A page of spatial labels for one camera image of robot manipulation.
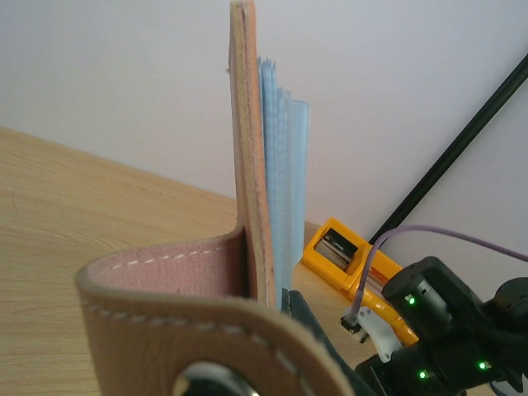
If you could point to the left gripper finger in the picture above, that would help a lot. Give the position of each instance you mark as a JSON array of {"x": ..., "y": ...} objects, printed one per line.
[{"x": 295, "y": 306}]

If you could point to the pink leather card holder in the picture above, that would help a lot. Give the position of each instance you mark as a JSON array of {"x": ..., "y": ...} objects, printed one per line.
[{"x": 153, "y": 314}]

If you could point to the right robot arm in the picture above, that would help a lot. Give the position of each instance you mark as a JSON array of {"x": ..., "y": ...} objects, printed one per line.
[{"x": 462, "y": 343}]

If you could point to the yellow bin with black cards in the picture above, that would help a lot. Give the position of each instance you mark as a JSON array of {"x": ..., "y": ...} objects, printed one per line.
[{"x": 320, "y": 265}]

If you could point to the black card stack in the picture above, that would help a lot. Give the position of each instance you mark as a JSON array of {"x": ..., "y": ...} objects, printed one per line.
[{"x": 336, "y": 248}]

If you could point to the yellow bin with red cards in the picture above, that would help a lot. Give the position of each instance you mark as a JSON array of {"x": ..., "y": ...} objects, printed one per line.
[{"x": 381, "y": 270}]

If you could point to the right black frame post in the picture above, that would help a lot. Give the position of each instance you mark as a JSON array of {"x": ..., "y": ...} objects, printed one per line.
[{"x": 462, "y": 141}]

